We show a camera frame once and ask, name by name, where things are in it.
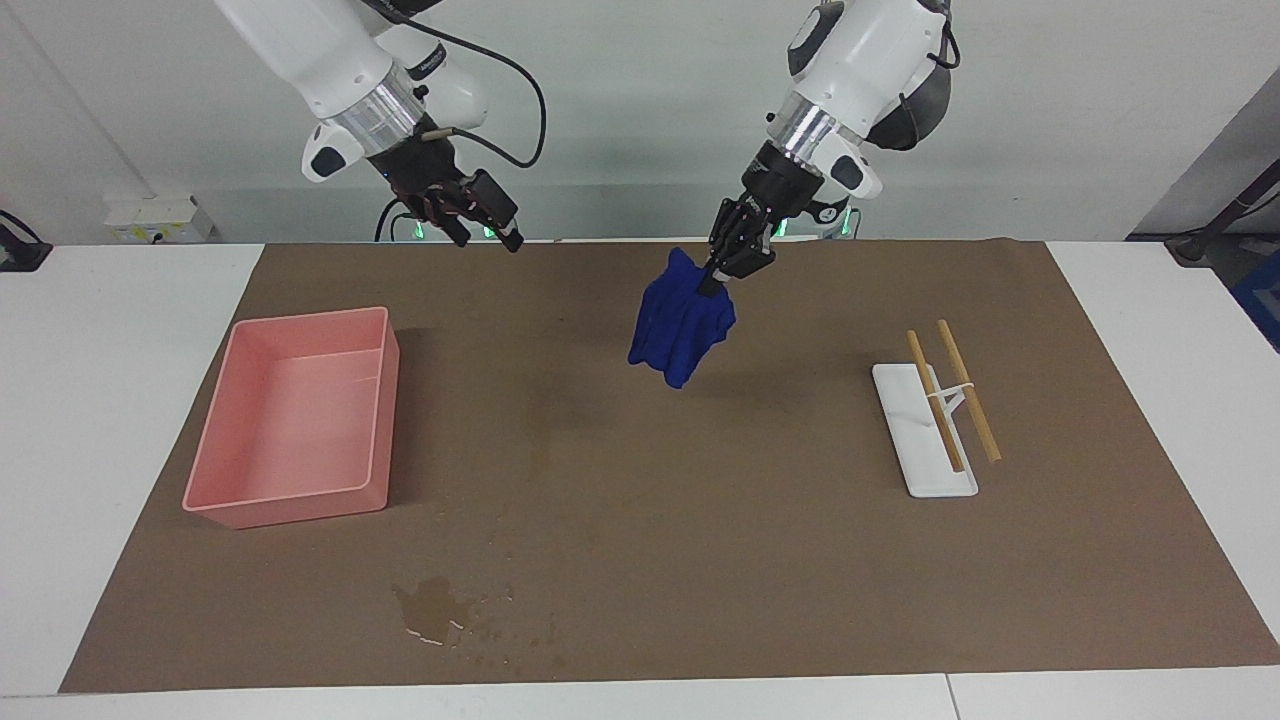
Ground wooden rack rod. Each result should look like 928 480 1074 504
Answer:
936 319 1002 464
906 330 966 474

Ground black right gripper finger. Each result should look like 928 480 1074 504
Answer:
428 198 472 248
472 170 524 253

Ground pink plastic bin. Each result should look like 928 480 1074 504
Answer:
182 306 401 530

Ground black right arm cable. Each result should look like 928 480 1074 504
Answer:
385 0 549 169

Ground brown table mat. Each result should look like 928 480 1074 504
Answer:
58 238 1280 694

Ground blue towel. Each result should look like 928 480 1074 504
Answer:
628 247 738 390

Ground black clamp base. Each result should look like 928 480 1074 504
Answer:
0 210 53 273

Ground white towel rack tray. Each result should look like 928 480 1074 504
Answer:
872 362 979 499

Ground white socket box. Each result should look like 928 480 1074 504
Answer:
104 195 214 244

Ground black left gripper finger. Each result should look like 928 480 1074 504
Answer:
722 240 777 286
698 215 736 298

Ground black stand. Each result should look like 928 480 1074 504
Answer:
1165 160 1280 268

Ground water puddle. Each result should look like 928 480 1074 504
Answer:
392 577 516 648

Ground blue object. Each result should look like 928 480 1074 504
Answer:
1228 250 1280 353

